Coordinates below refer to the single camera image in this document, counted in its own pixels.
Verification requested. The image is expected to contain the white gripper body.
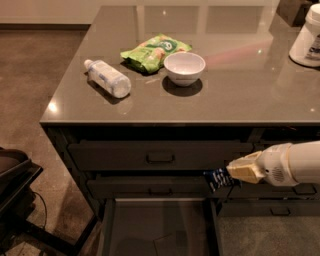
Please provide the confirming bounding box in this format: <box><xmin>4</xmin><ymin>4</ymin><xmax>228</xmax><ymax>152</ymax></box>
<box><xmin>256</xmin><ymin>143</ymin><xmax>298</xmax><ymax>187</ymax></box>

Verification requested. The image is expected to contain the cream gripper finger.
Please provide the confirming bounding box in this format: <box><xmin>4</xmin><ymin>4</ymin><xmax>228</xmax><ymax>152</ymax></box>
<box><xmin>227</xmin><ymin>151</ymin><xmax>265</xmax><ymax>184</ymax></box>

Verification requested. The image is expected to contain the blue rxbar blueberry bar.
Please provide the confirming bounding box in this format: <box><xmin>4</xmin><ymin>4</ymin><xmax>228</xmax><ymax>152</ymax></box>
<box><xmin>203</xmin><ymin>168</ymin><xmax>234</xmax><ymax>192</ymax></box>

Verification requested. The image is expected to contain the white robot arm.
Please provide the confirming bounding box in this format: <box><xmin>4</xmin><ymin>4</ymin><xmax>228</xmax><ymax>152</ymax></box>
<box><xmin>227</xmin><ymin>141</ymin><xmax>320</xmax><ymax>187</ymax></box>

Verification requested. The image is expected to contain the grey bottom right drawer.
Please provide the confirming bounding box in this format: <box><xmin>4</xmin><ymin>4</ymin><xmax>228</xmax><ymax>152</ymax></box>
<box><xmin>219</xmin><ymin>201</ymin><xmax>320</xmax><ymax>217</ymax></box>

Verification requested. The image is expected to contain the grey middle right drawer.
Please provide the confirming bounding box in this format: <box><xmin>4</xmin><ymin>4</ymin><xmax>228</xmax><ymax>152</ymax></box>
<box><xmin>229</xmin><ymin>183</ymin><xmax>320</xmax><ymax>200</ymax></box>

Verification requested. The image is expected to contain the open grey bottom drawer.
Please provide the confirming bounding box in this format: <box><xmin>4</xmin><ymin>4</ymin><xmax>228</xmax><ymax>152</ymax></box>
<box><xmin>97</xmin><ymin>198</ymin><xmax>223</xmax><ymax>256</ymax></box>

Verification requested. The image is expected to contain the grey middle left drawer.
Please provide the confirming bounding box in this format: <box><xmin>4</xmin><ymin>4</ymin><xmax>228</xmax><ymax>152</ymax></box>
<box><xmin>87</xmin><ymin>175</ymin><xmax>234</xmax><ymax>200</ymax></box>

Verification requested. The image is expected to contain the grey top left drawer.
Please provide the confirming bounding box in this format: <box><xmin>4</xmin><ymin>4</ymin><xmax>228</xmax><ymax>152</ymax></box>
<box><xmin>68</xmin><ymin>141</ymin><xmax>253</xmax><ymax>171</ymax></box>

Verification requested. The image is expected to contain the white canister with label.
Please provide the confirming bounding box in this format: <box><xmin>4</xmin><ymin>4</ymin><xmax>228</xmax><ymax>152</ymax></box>
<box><xmin>289</xmin><ymin>3</ymin><xmax>320</xmax><ymax>67</ymax></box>

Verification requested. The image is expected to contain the white bowl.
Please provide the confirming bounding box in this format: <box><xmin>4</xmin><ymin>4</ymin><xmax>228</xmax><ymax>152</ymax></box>
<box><xmin>164</xmin><ymin>52</ymin><xmax>206</xmax><ymax>87</ymax></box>

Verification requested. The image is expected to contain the green snack bag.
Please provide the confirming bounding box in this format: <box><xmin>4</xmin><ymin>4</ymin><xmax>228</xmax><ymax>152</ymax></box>
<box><xmin>120</xmin><ymin>34</ymin><xmax>192</xmax><ymax>74</ymax></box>

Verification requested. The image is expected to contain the clear plastic water bottle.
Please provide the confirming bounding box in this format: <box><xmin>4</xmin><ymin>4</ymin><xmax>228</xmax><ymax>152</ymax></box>
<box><xmin>84</xmin><ymin>59</ymin><xmax>131</xmax><ymax>99</ymax></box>

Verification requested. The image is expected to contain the black cart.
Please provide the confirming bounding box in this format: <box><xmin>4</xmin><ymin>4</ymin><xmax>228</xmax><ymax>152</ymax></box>
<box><xmin>0</xmin><ymin>148</ymin><xmax>97</xmax><ymax>256</ymax></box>

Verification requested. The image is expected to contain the black cable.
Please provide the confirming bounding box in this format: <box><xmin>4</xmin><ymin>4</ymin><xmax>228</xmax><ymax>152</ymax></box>
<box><xmin>32</xmin><ymin>189</ymin><xmax>49</xmax><ymax>230</ymax></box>

